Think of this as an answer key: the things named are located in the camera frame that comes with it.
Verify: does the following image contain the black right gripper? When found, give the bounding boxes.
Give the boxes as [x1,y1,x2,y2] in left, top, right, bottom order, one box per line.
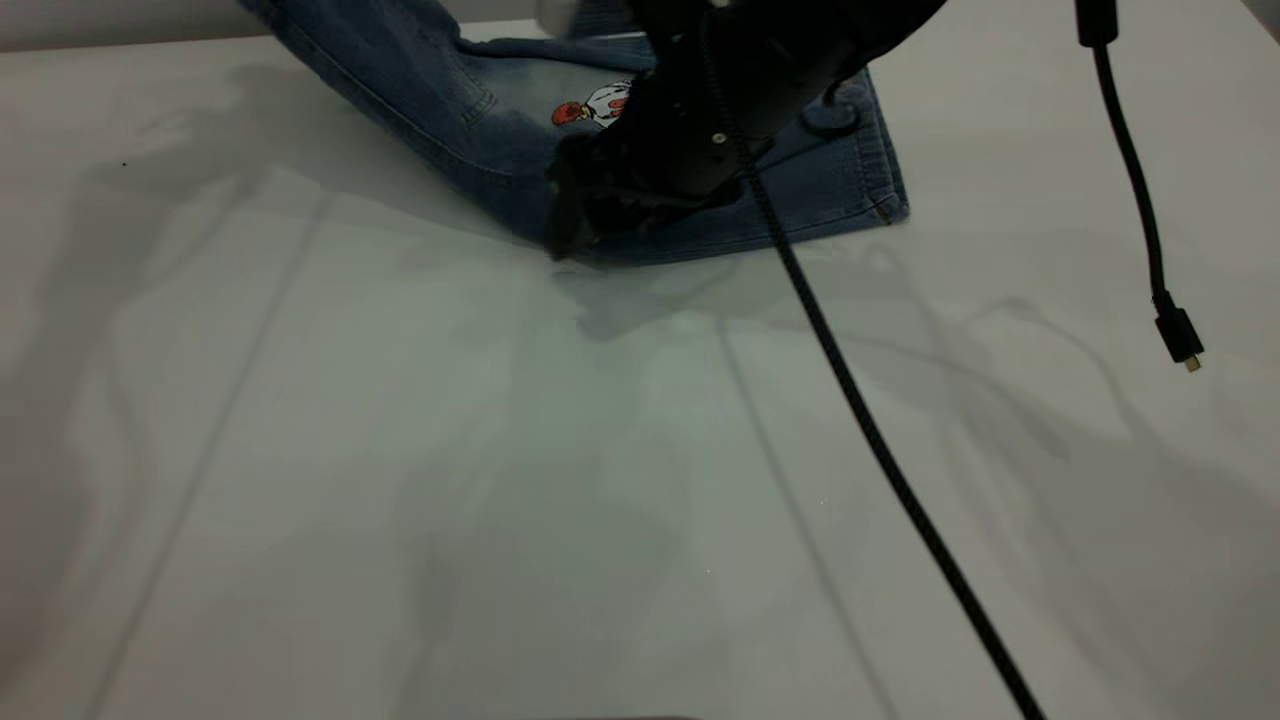
[545,40,831,261]

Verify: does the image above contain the blue denim pants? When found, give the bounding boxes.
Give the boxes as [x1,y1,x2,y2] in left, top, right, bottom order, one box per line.
[238,0,911,269]

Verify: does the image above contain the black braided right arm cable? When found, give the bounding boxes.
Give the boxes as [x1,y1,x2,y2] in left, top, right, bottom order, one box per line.
[695,10,1048,720]

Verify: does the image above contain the smooth black cable with plug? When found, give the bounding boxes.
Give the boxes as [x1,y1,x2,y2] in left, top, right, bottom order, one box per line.
[1075,0,1207,374]

